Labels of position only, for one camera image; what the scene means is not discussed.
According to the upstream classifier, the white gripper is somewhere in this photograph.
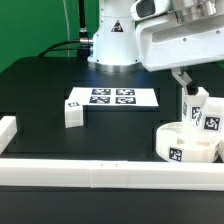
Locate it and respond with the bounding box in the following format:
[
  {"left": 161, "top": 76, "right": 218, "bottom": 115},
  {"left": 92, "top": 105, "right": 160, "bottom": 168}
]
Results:
[{"left": 136, "top": 14, "right": 224, "bottom": 95}]

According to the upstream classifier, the white round stool seat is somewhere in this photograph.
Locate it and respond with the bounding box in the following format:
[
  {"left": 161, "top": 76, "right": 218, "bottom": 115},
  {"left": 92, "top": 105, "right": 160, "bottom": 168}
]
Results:
[{"left": 156, "top": 122, "right": 220, "bottom": 163}]

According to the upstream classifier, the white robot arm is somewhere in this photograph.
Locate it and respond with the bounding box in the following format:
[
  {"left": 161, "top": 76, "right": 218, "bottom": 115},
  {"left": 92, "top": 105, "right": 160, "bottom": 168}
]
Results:
[{"left": 88, "top": 0, "right": 224, "bottom": 95}]

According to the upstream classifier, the white marker sheet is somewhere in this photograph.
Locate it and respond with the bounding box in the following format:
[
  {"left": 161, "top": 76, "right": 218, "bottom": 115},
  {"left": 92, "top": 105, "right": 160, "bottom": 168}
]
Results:
[{"left": 69, "top": 87, "right": 158, "bottom": 107}]

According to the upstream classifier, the black cable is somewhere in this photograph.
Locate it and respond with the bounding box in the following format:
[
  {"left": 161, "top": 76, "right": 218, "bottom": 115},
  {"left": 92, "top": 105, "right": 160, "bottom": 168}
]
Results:
[{"left": 38, "top": 37, "right": 94, "bottom": 58}]

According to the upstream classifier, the white thin cable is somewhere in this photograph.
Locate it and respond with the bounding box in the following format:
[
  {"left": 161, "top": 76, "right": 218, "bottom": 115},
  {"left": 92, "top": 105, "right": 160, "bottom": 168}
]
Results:
[{"left": 63, "top": 0, "right": 72, "bottom": 58}]

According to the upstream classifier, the white left barrier wall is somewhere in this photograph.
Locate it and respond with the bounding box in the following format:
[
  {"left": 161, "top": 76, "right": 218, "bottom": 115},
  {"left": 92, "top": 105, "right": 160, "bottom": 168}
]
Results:
[{"left": 0, "top": 116, "right": 17, "bottom": 155}]

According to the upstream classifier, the white front barrier wall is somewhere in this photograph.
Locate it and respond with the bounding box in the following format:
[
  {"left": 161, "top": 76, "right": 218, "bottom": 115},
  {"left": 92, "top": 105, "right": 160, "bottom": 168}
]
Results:
[{"left": 0, "top": 158, "right": 224, "bottom": 191}]

